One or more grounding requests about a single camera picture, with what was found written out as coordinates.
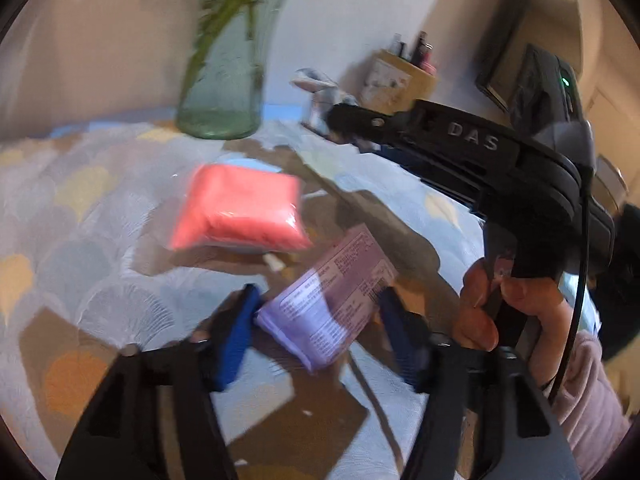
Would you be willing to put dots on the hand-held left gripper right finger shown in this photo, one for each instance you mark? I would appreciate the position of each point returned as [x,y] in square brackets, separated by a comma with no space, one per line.
[405,345]

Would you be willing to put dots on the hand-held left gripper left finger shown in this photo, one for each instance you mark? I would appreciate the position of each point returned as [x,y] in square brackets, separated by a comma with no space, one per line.
[235,340]

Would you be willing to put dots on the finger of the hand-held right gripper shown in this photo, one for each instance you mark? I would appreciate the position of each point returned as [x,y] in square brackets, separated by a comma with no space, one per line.
[365,120]
[400,162]

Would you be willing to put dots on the purple tissue packet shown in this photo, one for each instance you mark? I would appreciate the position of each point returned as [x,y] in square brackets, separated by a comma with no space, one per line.
[325,305]

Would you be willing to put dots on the person's right forearm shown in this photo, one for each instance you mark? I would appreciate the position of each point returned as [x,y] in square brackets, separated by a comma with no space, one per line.
[585,400]

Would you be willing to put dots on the pink soft packet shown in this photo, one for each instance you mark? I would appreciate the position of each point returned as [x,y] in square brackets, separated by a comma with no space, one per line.
[240,210]

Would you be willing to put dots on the person's right hand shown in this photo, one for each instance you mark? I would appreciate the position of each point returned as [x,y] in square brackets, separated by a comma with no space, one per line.
[472,310]

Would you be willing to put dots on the wooden pen holder box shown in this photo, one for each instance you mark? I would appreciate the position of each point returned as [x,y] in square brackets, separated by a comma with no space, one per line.
[395,80]

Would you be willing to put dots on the small white scrap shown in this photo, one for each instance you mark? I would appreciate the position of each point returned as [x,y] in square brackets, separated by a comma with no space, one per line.
[273,263]

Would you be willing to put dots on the green glass vase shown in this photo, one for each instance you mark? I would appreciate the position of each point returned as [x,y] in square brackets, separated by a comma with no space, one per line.
[225,100]

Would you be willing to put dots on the green leafy plant stems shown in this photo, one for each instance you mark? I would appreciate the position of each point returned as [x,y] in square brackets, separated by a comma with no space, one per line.
[225,10]

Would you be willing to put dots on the patterned tablecloth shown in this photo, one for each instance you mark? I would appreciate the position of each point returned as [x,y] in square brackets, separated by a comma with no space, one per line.
[75,260]

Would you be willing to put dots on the black wall television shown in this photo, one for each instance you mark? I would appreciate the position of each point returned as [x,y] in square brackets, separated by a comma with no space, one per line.
[500,50]

